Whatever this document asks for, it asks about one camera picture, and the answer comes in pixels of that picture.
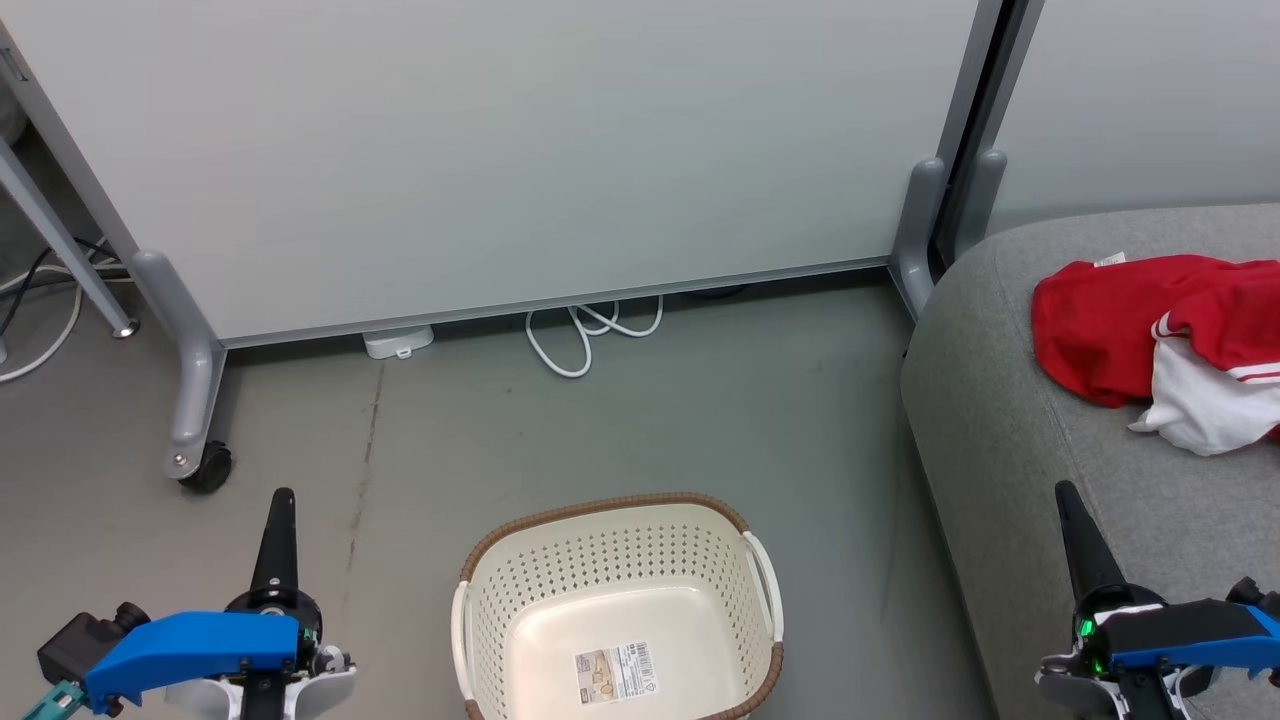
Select red garment wide white band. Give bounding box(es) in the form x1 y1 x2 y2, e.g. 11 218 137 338
1030 255 1280 409

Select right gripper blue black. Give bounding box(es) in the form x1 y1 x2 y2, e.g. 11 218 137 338
1054 480 1280 720

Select left arm cable teal plug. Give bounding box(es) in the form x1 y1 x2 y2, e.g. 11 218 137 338
20 680 86 720

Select looped white floor cable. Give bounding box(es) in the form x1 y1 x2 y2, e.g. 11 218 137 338
525 295 666 379

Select grey fabric sofa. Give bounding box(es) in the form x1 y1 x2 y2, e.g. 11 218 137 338
900 203 1280 720

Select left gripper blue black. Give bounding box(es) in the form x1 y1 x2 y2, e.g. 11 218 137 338
84 487 323 720

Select cream perforated laundry basket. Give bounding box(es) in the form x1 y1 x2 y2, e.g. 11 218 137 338
450 491 786 720

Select long white floor cable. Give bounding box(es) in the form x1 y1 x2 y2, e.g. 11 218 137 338
0 262 86 384

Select black caster wheel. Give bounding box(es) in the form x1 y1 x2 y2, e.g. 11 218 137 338
178 442 234 494

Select slanted grey metal leg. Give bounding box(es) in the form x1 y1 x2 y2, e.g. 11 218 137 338
0 140 141 339

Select printed barcode sticker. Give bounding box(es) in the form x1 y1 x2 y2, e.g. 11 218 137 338
573 640 661 706

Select black floor cables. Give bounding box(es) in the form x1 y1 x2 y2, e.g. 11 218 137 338
0 238 136 336

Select grey partition foot with caster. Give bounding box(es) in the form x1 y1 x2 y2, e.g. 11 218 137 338
130 250 229 481

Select wide white partition panel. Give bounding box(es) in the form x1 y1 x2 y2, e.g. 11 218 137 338
0 0 1001 351

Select narrow white partition panel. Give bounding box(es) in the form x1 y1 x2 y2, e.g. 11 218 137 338
985 0 1280 236

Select white power adapter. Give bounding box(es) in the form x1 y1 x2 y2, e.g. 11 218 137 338
362 325 436 361

